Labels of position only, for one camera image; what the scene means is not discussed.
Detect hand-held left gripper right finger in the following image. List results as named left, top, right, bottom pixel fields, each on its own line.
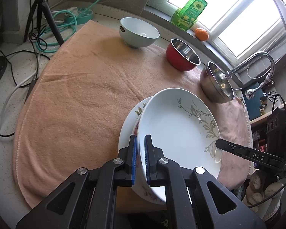
left=144, top=135, right=266, bottom=229

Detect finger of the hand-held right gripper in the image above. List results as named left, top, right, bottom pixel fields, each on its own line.
left=215, top=139, right=285, bottom=171

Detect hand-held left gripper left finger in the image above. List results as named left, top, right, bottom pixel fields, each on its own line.
left=15, top=135, right=137, bottom=229

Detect pink blossom white plate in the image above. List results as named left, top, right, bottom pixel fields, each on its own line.
left=118, top=97, right=167, bottom=206

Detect rose print white plate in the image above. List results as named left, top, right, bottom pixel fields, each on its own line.
left=133, top=117, right=141, bottom=148

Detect grey leaf white plate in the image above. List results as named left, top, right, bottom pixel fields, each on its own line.
left=137, top=88, right=223, bottom=204

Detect light blue ceramic bowl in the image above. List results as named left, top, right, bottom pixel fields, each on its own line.
left=120, top=17, right=160, bottom=49

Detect person's right hand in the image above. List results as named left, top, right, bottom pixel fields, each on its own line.
left=243, top=172, right=285, bottom=222

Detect flexible faucet sprayer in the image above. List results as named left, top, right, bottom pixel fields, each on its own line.
left=245, top=64, right=276, bottom=99

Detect large steel bowl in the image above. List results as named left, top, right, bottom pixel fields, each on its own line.
left=200, top=61, right=235, bottom=104

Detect chrome faucet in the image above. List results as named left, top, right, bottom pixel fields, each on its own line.
left=226, top=51, right=276, bottom=79

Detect peach towel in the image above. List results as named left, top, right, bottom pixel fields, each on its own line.
left=12, top=19, right=254, bottom=210

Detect red steel bowl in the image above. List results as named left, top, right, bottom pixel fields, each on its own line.
left=166, top=38, right=201, bottom=72

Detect white framed window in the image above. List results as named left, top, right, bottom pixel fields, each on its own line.
left=145, top=0, right=286, bottom=60

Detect orange tangerine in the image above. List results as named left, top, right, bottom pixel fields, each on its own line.
left=194, top=28, right=209, bottom=41

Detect green dish soap bottle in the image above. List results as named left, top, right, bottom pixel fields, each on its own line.
left=171, top=0, right=217, bottom=31

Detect teal round power strip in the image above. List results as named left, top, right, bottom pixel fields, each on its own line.
left=64, top=7, right=94, bottom=25

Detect black tripod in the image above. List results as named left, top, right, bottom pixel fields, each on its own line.
left=22, top=0, right=65, bottom=47

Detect black cable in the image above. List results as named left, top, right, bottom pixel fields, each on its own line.
left=0, top=50, right=50, bottom=137

